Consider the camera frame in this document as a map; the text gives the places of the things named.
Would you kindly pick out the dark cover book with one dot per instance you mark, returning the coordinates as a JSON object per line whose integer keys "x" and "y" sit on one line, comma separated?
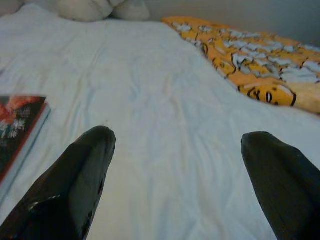
{"x": 15, "y": 125}

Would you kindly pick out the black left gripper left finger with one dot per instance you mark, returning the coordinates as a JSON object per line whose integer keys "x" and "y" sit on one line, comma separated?
{"x": 62, "y": 187}

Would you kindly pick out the cream plush toy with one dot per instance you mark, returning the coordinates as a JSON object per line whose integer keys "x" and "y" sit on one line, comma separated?
{"x": 82, "y": 10}

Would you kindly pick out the white mattress bed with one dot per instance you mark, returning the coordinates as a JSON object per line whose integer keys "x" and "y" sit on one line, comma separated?
{"x": 155, "y": 100}

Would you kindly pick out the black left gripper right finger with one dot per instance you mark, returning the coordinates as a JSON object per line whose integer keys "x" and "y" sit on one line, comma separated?
{"x": 282, "y": 187}

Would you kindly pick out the yellow cartoon egg blanket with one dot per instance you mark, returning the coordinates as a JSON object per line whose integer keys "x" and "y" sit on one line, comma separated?
{"x": 250, "y": 55}

